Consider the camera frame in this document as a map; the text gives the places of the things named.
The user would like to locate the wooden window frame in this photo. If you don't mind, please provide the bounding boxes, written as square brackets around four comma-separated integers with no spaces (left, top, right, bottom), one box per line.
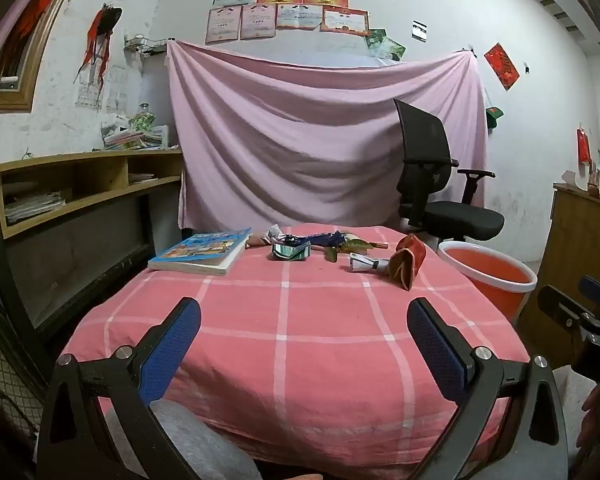
[0,0,88,113]

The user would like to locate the red black hanging decoration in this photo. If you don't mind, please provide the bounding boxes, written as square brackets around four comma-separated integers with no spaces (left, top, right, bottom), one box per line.
[75,4,123,86]

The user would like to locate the dark blue wrapper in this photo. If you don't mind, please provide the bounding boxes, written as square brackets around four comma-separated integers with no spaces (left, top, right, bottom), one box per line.
[292,231,348,249]

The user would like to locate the black office chair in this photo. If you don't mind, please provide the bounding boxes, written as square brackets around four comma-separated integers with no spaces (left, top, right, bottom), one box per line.
[393,98,506,248]

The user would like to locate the green white sachet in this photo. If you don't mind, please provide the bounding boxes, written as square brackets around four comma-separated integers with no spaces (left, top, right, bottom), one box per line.
[271,241,312,262]

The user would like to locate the wooden cabinet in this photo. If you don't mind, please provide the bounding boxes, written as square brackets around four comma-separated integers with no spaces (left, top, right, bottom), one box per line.
[517,182,600,366]

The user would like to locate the green photo prints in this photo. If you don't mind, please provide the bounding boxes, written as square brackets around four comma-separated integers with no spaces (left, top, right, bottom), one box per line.
[365,28,407,63]

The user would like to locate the wooden shelf desk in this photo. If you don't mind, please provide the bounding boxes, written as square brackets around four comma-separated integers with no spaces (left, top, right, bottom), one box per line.
[0,149,186,376]

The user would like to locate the group of wall certificates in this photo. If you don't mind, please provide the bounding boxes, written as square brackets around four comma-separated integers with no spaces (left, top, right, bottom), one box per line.
[205,0,397,45]

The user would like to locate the blue illustrated book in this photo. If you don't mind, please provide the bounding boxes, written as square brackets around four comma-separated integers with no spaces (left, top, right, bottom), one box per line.
[147,228,252,277]

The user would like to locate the grey trouser leg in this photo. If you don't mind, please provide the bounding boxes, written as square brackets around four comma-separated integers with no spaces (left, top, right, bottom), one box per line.
[550,366,600,480]
[105,400,262,480]

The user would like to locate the red hanging ornament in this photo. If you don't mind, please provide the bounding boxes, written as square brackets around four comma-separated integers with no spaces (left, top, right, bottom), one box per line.
[576,127,592,166]

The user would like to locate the green filled glass jar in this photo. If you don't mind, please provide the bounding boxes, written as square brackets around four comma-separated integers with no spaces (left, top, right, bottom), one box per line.
[130,104,155,131]

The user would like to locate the metal mesh panel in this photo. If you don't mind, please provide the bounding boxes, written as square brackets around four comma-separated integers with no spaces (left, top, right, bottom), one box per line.
[0,305,46,441]

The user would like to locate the white wall paper sheet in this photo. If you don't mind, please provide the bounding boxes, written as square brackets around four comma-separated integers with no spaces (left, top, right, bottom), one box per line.
[106,67,131,113]

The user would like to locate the pink checked tablecloth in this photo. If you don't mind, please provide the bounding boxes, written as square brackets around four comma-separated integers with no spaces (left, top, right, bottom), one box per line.
[60,224,531,441]

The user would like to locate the pink curtain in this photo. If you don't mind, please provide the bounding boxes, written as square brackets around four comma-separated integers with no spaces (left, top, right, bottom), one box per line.
[0,0,71,88]

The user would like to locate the pink hanging sheet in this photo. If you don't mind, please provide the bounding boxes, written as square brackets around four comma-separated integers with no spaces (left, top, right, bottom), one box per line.
[166,40,488,231]

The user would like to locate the wire wall shelf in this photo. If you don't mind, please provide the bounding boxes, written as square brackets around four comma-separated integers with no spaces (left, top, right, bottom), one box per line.
[124,34,169,56]

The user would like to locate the wall calendar sheet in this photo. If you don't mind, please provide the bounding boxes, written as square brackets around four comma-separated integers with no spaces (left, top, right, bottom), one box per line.
[76,67,105,110]

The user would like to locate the person's right hand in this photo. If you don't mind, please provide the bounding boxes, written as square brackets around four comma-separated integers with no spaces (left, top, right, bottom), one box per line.
[576,385,600,452]

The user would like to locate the red bucket with white rim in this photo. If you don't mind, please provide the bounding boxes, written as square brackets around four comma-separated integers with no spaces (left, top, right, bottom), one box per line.
[437,241,538,328]

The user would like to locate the stack of books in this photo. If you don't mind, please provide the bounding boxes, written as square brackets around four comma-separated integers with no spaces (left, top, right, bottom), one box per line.
[102,127,170,152]

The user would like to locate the stack of papers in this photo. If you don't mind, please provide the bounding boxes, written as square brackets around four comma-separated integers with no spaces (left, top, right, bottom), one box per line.
[4,191,67,225]

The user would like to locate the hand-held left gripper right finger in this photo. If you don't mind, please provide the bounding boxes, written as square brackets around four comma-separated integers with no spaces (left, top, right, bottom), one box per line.
[407,297,570,480]

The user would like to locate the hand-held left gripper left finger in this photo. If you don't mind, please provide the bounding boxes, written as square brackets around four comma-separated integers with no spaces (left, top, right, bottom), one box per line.
[36,297,202,480]

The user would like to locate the red pouch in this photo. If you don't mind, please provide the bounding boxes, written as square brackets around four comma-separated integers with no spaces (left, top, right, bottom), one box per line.
[387,234,428,292]

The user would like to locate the red diamond wall paper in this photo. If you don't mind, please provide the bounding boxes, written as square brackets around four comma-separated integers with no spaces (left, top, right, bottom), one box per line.
[484,42,521,92]

